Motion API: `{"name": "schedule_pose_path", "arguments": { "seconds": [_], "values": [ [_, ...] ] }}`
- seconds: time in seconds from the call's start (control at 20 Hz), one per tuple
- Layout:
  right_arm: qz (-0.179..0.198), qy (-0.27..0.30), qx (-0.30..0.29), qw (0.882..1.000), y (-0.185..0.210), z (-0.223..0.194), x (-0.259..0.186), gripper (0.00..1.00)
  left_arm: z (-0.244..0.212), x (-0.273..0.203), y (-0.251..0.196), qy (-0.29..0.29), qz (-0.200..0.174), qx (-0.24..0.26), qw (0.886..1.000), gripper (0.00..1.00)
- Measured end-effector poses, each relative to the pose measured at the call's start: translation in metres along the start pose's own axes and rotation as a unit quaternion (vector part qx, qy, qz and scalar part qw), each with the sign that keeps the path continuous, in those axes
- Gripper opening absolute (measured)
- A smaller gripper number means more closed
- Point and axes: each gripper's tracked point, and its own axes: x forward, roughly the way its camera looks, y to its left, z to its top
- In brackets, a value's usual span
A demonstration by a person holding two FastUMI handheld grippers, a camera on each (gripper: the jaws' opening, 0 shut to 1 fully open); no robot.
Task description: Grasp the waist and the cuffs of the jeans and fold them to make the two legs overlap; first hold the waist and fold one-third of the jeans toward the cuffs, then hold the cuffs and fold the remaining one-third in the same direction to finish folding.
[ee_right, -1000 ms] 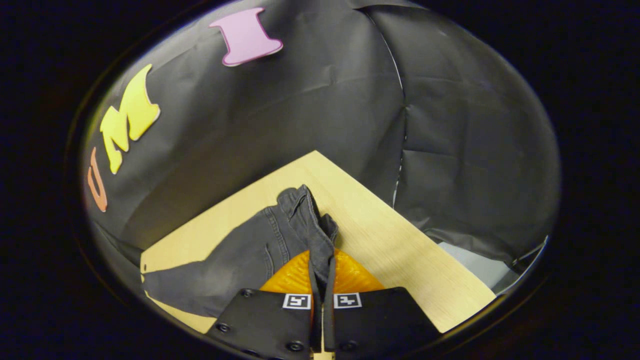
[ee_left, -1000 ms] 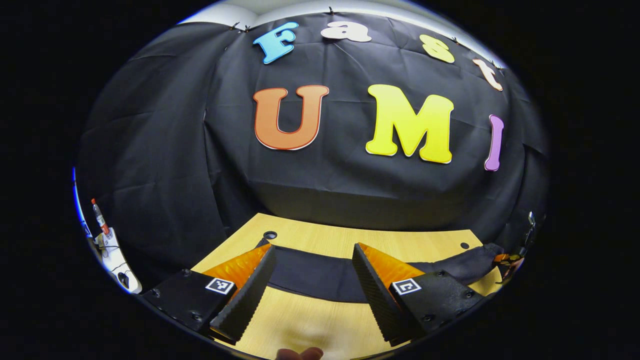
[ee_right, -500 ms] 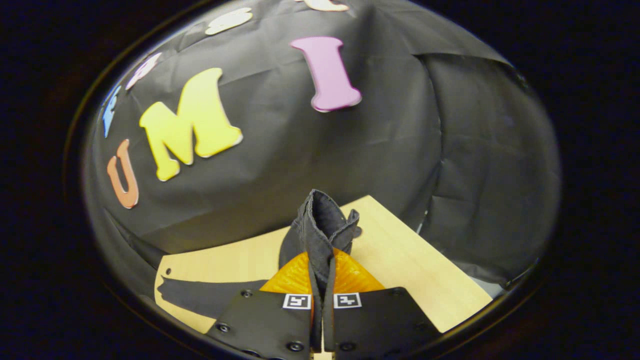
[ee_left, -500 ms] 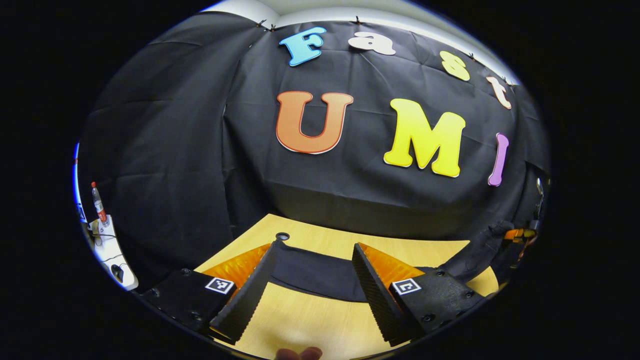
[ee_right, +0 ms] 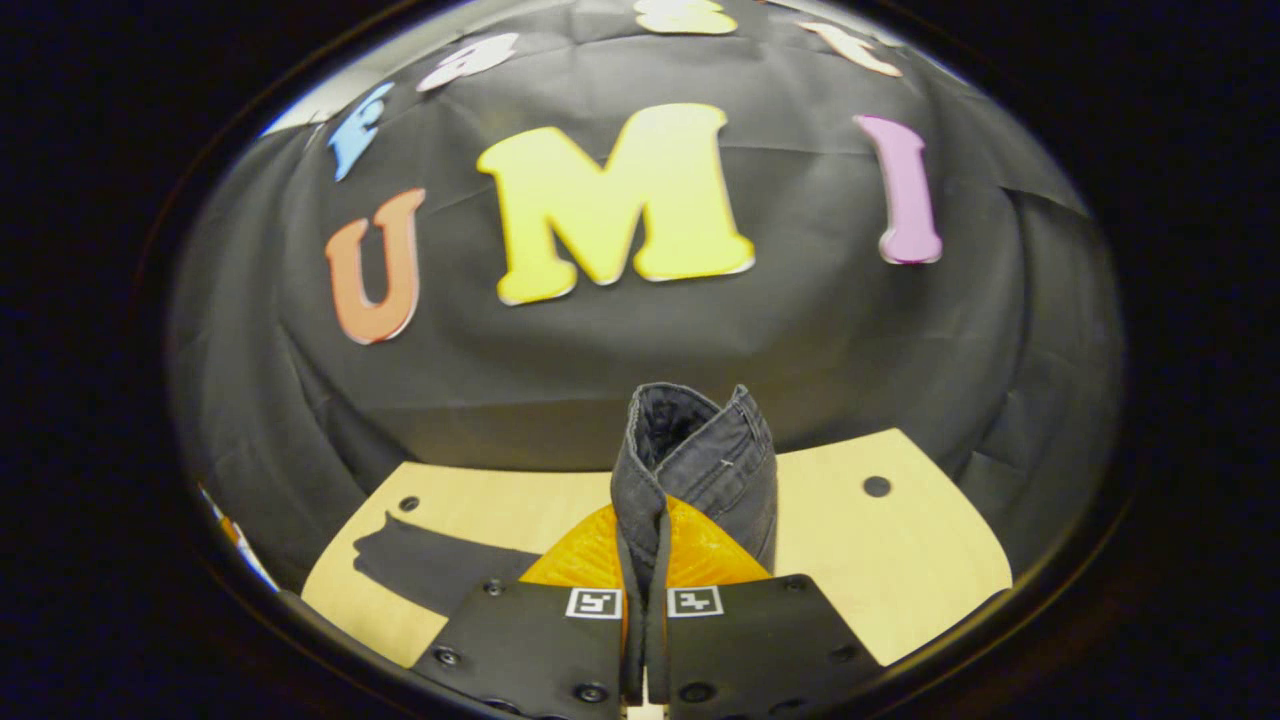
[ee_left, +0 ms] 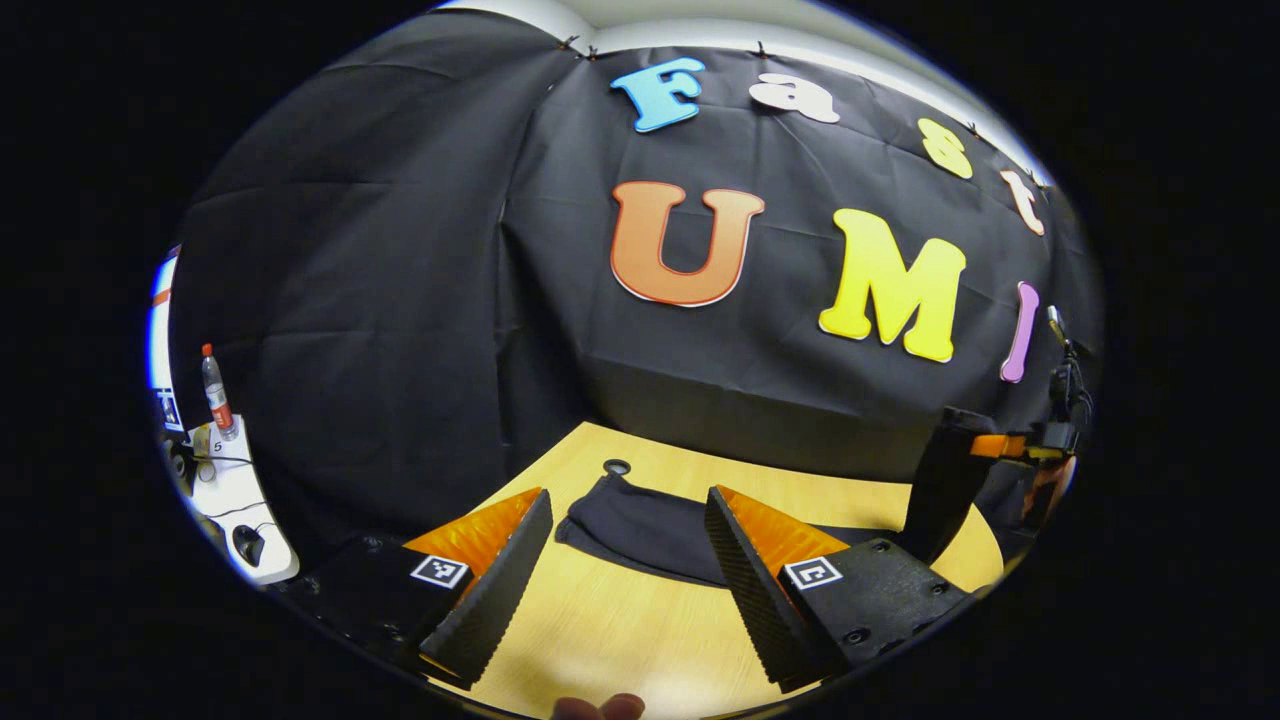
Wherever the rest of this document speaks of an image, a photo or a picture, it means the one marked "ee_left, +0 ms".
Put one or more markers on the black computer mouse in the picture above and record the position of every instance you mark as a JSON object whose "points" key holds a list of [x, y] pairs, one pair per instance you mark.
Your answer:
{"points": [[248, 545]]}

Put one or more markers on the dark jeans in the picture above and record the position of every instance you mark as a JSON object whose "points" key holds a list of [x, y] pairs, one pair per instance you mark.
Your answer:
{"points": [[650, 525]]}

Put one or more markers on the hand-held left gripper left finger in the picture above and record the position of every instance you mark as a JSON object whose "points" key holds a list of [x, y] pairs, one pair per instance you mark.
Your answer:
{"points": [[500, 590]]}

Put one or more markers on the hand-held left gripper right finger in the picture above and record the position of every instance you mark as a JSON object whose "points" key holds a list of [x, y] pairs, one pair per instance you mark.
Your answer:
{"points": [[750, 590]]}

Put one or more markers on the black backdrop cloth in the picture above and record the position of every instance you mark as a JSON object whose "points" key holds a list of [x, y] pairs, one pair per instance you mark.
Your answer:
{"points": [[400, 300]]}

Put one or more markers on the white side table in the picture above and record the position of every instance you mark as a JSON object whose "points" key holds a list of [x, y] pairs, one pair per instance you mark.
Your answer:
{"points": [[235, 490]]}

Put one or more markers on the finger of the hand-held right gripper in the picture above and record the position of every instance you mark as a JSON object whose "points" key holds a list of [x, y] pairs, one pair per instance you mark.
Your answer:
{"points": [[945, 480]]}

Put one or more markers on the clear bottle with red cap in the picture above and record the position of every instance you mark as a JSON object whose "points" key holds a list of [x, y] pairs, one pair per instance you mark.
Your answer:
{"points": [[217, 395]]}

